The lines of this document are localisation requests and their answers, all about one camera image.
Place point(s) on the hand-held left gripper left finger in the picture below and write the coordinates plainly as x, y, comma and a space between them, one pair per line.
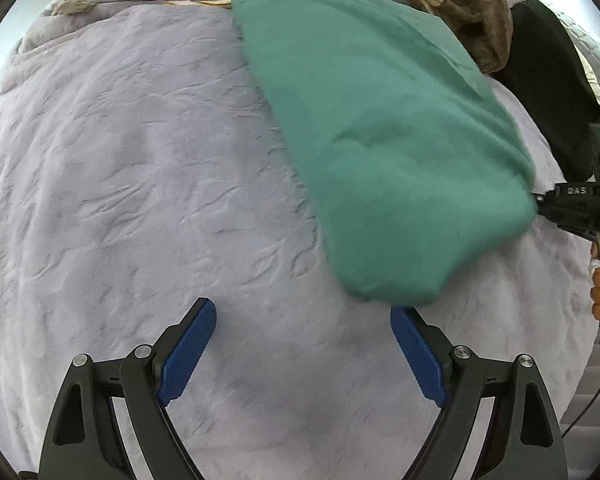
190, 345

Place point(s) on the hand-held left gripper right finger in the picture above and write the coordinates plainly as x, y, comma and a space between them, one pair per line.
417, 350

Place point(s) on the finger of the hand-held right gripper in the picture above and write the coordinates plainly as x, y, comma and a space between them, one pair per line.
544, 205

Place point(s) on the green button shirt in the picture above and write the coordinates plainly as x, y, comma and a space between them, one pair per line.
380, 150

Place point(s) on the black cloth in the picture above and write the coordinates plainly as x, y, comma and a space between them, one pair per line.
545, 80

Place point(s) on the lavender plush blanket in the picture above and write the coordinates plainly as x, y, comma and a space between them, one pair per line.
145, 200

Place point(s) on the white quilted cover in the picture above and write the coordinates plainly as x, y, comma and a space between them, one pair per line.
587, 35

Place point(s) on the brown fuzzy cloth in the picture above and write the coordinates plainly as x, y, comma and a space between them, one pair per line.
475, 15

